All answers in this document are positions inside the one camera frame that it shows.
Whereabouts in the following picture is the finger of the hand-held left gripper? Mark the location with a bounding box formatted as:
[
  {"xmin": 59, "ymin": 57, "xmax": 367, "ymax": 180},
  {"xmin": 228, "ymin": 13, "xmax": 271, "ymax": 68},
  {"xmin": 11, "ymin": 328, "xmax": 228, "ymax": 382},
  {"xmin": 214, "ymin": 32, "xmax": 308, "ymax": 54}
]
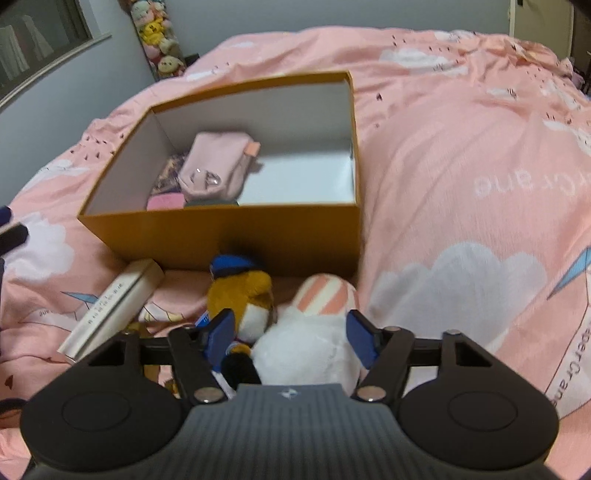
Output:
[{"xmin": 0, "ymin": 224, "xmax": 29, "ymax": 256}]

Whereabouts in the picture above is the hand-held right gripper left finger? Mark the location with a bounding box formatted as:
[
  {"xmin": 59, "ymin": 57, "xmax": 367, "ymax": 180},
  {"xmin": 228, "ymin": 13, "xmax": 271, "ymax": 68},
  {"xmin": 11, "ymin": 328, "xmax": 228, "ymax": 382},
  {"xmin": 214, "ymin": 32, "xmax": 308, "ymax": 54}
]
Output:
[{"xmin": 88, "ymin": 308, "xmax": 235, "ymax": 404}]

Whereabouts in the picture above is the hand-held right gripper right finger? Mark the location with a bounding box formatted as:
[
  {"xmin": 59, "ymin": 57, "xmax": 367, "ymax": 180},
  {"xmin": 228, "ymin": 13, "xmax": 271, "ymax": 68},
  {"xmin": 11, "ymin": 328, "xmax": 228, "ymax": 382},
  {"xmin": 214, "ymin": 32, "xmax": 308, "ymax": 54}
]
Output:
[{"xmin": 346, "ymin": 308, "xmax": 492, "ymax": 402}]

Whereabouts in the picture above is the brown teddy bear plush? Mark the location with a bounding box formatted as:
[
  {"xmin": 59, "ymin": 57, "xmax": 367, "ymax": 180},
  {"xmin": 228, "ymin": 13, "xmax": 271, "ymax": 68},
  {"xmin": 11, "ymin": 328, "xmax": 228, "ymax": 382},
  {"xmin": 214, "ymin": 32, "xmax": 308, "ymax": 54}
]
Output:
[{"xmin": 196, "ymin": 254, "xmax": 278, "ymax": 370}]

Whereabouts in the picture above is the white plush with striped hat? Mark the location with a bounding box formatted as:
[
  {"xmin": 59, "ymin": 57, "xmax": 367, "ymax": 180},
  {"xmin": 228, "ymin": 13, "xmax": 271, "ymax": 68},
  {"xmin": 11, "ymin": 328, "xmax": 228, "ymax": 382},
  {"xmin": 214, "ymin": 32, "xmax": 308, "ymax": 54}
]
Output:
[{"xmin": 222, "ymin": 273, "xmax": 365, "ymax": 400}]

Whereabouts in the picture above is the orange cardboard box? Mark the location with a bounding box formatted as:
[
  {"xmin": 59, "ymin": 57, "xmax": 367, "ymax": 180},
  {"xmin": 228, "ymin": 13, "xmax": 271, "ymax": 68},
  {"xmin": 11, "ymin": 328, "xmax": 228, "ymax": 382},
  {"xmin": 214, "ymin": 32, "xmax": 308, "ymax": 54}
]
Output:
[{"xmin": 77, "ymin": 71, "xmax": 362, "ymax": 280}]

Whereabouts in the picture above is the white glasses case box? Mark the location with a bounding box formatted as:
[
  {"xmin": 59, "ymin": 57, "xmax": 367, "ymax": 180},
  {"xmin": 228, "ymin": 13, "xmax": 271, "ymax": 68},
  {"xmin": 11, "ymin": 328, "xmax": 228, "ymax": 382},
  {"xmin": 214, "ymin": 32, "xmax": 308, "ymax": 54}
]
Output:
[{"xmin": 58, "ymin": 258, "xmax": 165, "ymax": 363}]

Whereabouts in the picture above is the pink snap card wallet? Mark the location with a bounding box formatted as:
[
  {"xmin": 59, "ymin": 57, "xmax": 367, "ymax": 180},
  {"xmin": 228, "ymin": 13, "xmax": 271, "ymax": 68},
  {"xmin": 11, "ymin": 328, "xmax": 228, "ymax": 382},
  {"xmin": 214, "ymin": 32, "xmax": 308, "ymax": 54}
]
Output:
[{"xmin": 147, "ymin": 194, "xmax": 185, "ymax": 212}]

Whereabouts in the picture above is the purple patterned card pack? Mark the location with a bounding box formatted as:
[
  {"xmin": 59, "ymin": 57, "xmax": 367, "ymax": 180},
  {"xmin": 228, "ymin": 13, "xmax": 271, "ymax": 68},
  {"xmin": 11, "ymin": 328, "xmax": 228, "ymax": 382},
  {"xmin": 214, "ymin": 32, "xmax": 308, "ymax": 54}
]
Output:
[{"xmin": 150, "ymin": 154, "xmax": 190, "ymax": 197}]

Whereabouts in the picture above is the pink fabric pouch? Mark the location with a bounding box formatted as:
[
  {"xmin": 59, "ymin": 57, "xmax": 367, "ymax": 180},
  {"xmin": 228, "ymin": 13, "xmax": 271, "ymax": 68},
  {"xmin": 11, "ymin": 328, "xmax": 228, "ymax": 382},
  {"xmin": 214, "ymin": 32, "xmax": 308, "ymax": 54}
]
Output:
[{"xmin": 178, "ymin": 132, "xmax": 262, "ymax": 204}]

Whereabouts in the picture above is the pink cloud print blanket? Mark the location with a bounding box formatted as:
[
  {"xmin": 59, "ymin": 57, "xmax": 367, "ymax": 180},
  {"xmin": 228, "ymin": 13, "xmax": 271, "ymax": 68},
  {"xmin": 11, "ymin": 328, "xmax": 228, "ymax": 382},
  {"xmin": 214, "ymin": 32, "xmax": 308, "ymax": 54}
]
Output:
[{"xmin": 0, "ymin": 25, "xmax": 591, "ymax": 480}]

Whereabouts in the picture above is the window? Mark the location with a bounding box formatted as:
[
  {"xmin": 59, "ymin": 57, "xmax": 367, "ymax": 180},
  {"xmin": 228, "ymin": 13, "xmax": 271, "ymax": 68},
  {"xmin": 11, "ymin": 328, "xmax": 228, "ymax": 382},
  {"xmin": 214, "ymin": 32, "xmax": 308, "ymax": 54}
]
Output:
[{"xmin": 0, "ymin": 0, "xmax": 112, "ymax": 109}]

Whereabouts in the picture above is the hanging column of plush toys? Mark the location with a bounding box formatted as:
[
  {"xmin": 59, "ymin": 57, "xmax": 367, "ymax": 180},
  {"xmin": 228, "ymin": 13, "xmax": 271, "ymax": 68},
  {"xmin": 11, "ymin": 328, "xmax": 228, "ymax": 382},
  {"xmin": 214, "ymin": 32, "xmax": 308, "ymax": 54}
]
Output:
[{"xmin": 130, "ymin": 0, "xmax": 188, "ymax": 81}]

